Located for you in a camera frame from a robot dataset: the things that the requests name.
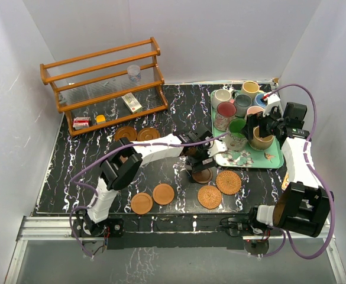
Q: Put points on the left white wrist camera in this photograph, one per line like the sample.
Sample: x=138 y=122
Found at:
x=216 y=147

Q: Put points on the pale pink mug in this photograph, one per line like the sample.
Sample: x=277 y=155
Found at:
x=253 y=110

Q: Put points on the pink halloween mug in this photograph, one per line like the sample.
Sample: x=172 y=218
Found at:
x=225 y=112

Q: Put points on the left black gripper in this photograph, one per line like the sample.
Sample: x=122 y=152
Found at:
x=197 y=165

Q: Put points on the blue mug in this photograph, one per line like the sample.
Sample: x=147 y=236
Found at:
x=260 y=100

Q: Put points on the white green small box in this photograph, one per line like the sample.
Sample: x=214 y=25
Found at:
x=132 y=103

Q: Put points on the woven rattan coaster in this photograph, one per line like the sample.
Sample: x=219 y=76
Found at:
x=209 y=197
x=228 y=182

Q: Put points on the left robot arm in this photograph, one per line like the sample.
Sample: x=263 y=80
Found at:
x=115 y=171

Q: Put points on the light wood coaster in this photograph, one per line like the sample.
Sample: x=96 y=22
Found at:
x=141 y=203
x=163 y=194

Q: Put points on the brown stoneware mug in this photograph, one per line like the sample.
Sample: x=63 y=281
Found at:
x=258 y=143

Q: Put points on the green floral tray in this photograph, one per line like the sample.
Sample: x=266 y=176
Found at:
x=272 y=158

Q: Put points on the green inside mug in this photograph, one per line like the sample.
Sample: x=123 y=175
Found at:
x=235 y=140

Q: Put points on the yellow grey block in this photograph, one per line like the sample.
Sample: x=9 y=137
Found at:
x=100 y=119

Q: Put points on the yellow mug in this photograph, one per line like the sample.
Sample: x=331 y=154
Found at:
x=250 y=88

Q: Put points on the dark walnut coaster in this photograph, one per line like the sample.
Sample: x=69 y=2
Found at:
x=203 y=177

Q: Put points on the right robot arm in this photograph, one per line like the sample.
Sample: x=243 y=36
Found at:
x=304 y=206

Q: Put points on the orange wooden shelf rack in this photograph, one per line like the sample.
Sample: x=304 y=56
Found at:
x=93 y=84

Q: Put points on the clear plastic cup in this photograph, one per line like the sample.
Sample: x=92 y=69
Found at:
x=134 y=72

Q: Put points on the orange ringed wooden saucer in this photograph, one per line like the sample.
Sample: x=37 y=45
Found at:
x=126 y=132

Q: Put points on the white cream mug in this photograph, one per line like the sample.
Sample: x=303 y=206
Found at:
x=222 y=95

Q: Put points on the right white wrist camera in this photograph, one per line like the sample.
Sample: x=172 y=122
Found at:
x=272 y=100

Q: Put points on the colourful card box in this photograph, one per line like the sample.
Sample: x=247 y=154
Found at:
x=285 y=184

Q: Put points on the brown ringed wooden saucer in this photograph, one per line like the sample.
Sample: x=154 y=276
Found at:
x=147 y=134

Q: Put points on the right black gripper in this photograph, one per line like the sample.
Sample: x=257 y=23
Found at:
x=253 y=120

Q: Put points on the red white small box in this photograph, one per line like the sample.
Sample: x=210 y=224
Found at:
x=81 y=123

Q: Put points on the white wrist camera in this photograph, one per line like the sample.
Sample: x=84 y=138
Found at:
x=216 y=147
x=272 y=100

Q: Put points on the grey mug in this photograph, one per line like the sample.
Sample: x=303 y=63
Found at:
x=242 y=103

